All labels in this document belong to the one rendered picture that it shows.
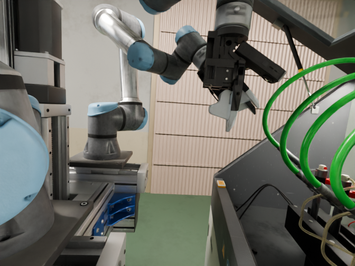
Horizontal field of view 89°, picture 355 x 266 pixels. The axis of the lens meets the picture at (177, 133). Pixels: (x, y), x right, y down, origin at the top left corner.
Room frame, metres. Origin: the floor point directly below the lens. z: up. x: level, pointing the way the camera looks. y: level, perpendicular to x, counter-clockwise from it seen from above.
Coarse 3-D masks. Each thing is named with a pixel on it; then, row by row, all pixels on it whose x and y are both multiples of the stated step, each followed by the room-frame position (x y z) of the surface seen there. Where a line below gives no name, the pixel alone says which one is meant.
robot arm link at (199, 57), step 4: (204, 48) 0.59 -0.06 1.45; (200, 52) 0.59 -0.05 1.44; (204, 52) 0.59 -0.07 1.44; (196, 56) 0.60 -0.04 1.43; (200, 56) 0.59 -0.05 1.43; (204, 56) 0.58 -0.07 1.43; (192, 60) 0.62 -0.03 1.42; (196, 60) 0.60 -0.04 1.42; (200, 60) 0.59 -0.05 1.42; (204, 60) 0.58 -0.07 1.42; (196, 64) 0.61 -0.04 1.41; (200, 64) 0.59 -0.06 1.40; (200, 68) 0.60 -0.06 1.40
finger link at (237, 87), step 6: (240, 72) 0.39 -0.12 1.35; (240, 78) 0.37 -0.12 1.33; (234, 84) 0.38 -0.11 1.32; (240, 84) 0.37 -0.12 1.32; (234, 90) 0.38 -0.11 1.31; (240, 90) 0.37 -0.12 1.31; (234, 96) 0.38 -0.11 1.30; (240, 96) 0.37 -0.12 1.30; (234, 102) 0.38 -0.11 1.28; (234, 108) 0.38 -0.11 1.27
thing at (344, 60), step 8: (320, 64) 0.51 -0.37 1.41; (328, 64) 0.51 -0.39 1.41; (304, 72) 0.51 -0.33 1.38; (288, 80) 0.52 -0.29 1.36; (280, 88) 0.52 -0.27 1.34; (272, 96) 0.52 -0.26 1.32; (264, 112) 0.52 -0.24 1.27; (264, 120) 0.52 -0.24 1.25; (264, 128) 0.52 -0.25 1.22; (272, 136) 0.52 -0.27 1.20
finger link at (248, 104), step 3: (246, 102) 0.58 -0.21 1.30; (249, 102) 0.57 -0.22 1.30; (240, 105) 0.59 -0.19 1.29; (243, 105) 0.59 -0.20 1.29; (246, 105) 0.58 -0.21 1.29; (249, 105) 0.58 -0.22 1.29; (252, 105) 0.57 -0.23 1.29; (240, 108) 0.59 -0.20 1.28; (243, 108) 0.59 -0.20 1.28; (246, 108) 0.59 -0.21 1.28; (249, 108) 0.57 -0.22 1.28; (252, 108) 0.57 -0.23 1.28; (252, 111) 0.57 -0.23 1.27; (255, 111) 0.57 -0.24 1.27
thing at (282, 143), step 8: (336, 80) 0.43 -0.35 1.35; (344, 80) 0.43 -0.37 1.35; (320, 88) 0.44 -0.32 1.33; (328, 88) 0.43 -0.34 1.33; (312, 96) 0.43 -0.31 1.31; (304, 104) 0.43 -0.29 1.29; (296, 112) 0.44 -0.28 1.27; (288, 120) 0.44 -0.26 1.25; (288, 128) 0.44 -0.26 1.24; (280, 144) 0.44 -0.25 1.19; (288, 160) 0.43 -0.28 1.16; (296, 168) 0.44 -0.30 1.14; (296, 176) 0.44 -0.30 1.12; (304, 176) 0.43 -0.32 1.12
